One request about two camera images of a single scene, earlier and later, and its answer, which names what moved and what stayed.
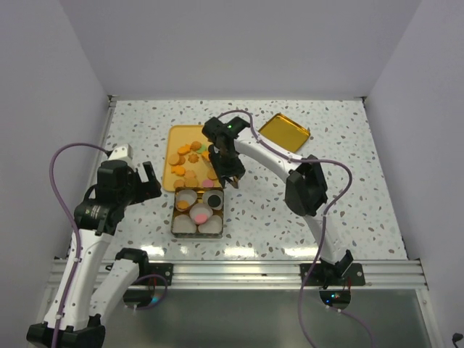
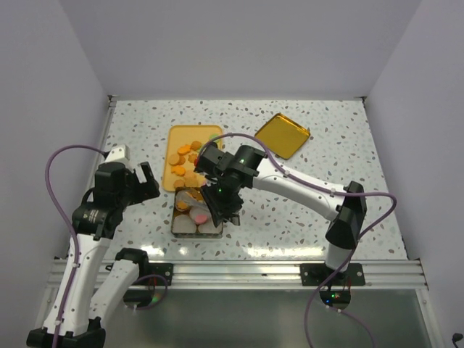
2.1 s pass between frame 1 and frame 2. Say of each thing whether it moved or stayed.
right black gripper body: moved
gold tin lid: stayed
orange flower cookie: stayed
